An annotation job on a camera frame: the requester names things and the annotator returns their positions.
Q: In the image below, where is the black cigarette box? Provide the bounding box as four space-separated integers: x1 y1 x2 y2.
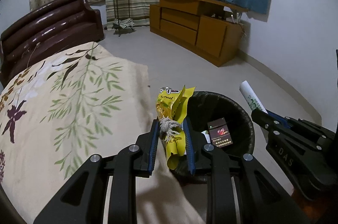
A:
207 118 233 148

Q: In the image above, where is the white green tube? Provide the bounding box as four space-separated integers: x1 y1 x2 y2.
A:
239 81 267 113

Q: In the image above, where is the yellow snack wrapper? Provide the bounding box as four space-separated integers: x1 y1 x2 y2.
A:
156 87 195 170

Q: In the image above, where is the black lined trash bin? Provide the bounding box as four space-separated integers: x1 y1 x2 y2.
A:
171 91 255 186

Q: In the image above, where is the floral beige tablecloth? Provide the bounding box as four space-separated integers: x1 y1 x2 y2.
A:
0 41 207 224

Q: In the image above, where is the white router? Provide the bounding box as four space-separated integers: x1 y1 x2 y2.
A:
230 12 242 24

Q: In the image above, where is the wooden TV cabinet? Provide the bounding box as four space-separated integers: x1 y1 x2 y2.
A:
150 0 249 67

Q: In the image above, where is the dark brown leather sofa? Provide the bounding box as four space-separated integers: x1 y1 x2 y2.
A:
1 0 104 86

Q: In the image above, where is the black metal plant stand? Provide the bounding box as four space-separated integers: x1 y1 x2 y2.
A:
112 0 135 37

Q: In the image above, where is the white cable on sofa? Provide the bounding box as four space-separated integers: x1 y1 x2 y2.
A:
25 41 43 70

